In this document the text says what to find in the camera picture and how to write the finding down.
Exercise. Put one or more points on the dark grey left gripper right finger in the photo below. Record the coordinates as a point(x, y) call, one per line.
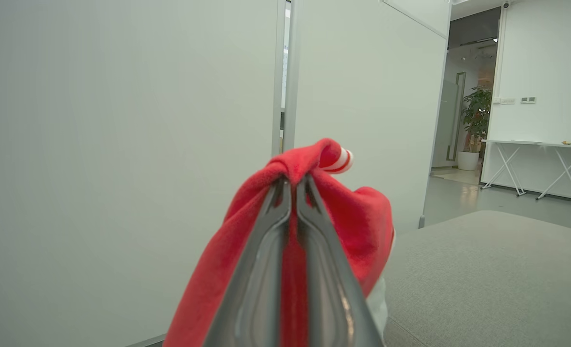
point(331, 289)

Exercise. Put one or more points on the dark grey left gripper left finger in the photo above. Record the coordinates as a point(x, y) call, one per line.
point(259, 270)

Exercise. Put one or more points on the red and white garment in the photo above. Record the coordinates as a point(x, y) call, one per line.
point(358, 221)

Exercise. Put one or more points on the grey fabric sofa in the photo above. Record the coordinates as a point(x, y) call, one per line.
point(488, 279)

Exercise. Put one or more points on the wide white partition panel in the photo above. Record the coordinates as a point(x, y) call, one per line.
point(121, 159)

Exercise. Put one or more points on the white partition panel behind sofa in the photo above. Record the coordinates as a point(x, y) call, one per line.
point(367, 106)

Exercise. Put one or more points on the white plant pot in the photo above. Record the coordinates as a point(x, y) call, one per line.
point(468, 161)

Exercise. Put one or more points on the grey framed glass door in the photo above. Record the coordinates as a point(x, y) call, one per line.
point(459, 115)

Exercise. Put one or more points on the green potted plant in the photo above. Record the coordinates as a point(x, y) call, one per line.
point(477, 113)

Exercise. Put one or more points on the white folding table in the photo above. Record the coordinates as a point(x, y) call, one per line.
point(536, 144)

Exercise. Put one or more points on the long white wall switch plate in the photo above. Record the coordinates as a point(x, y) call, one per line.
point(506, 100)

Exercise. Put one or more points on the short white wall switch plate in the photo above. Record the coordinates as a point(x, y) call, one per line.
point(528, 100)

